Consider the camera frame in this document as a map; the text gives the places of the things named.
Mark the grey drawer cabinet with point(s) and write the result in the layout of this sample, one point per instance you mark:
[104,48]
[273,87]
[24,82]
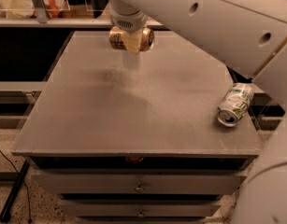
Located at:
[107,111]

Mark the clear acrylic panel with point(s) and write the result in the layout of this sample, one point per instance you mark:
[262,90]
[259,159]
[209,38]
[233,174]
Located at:
[31,0]

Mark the green and white can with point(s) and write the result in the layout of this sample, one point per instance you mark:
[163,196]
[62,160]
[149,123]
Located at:
[235,104]

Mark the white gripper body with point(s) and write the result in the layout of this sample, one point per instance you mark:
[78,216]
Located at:
[129,21]

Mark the orange white plastic bag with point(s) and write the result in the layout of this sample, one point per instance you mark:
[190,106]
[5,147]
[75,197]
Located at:
[25,9]

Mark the grey drawer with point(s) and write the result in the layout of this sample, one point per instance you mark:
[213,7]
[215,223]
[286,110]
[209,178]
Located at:
[139,208]
[200,183]

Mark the left black floor rail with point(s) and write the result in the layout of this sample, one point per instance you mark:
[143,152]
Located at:
[5,215]

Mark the left metal shelf bracket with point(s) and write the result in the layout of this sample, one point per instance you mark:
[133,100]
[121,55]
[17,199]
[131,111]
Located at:
[42,15]

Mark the orange soda can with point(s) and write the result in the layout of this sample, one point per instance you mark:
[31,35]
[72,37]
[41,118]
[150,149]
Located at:
[115,38]

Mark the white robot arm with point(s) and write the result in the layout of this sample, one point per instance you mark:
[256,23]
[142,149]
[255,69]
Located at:
[251,37]

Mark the top grey drawer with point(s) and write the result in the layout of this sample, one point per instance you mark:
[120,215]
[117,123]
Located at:
[200,183]

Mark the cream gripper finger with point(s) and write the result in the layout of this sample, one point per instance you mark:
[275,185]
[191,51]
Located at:
[132,41]

